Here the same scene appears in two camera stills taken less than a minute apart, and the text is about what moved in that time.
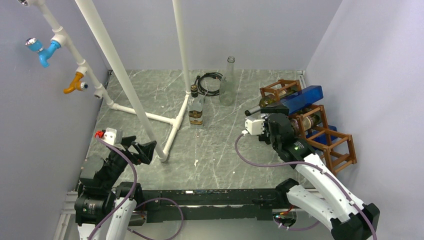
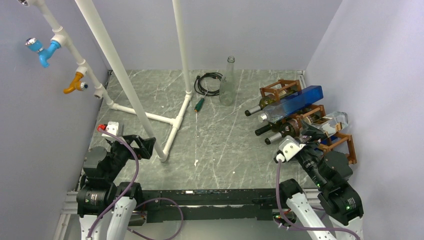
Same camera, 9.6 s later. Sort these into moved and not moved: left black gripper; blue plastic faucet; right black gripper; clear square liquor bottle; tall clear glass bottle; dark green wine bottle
Moved: clear square liquor bottle; right black gripper
Not moved: blue plastic faucet; dark green wine bottle; tall clear glass bottle; left black gripper
